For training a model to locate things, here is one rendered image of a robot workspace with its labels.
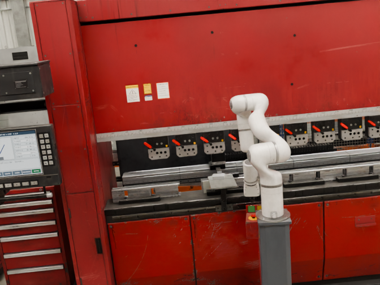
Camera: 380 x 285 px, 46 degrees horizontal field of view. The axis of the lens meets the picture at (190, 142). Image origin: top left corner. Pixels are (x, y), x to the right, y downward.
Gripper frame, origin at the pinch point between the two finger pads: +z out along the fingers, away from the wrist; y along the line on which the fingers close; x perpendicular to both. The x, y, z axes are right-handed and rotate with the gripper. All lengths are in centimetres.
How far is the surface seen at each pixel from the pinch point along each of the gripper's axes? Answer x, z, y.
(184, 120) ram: 40, -40, -45
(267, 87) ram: 57, -52, 14
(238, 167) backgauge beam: 56, 16, -12
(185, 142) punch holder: 35, -26, -46
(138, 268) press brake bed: -14, 52, -86
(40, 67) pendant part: -6, -108, -112
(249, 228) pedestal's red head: -10.2, 15.7, -2.8
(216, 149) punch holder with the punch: 35.7, -17.5, -24.5
